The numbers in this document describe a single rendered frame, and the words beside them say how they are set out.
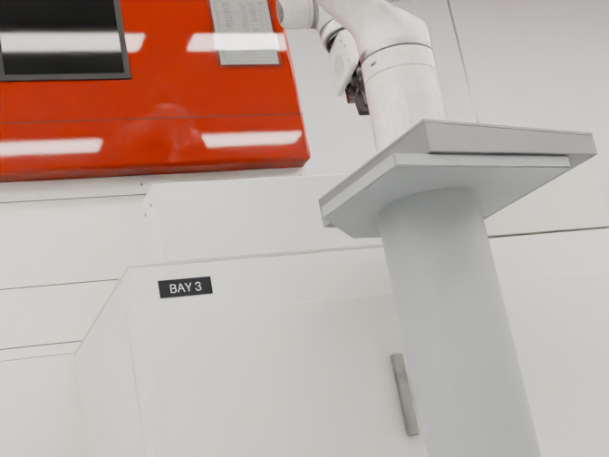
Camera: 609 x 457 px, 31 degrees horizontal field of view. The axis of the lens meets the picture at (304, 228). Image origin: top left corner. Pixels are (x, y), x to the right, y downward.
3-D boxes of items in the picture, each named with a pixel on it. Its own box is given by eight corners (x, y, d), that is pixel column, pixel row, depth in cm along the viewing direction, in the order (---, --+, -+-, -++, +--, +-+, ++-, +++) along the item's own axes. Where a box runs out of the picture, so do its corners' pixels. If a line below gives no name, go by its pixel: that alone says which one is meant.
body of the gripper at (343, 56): (317, 55, 218) (332, 100, 213) (333, 21, 210) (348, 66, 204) (352, 54, 221) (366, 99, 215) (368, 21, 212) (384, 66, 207)
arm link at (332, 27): (314, 45, 218) (317, 57, 217) (326, 15, 211) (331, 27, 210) (352, 45, 221) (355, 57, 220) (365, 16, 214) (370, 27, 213)
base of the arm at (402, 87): (498, 141, 165) (475, 34, 171) (384, 142, 159) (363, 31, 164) (447, 188, 182) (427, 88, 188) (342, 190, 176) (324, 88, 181)
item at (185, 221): (150, 278, 187) (140, 203, 191) (433, 254, 207) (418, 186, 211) (162, 262, 179) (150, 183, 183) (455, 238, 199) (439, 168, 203)
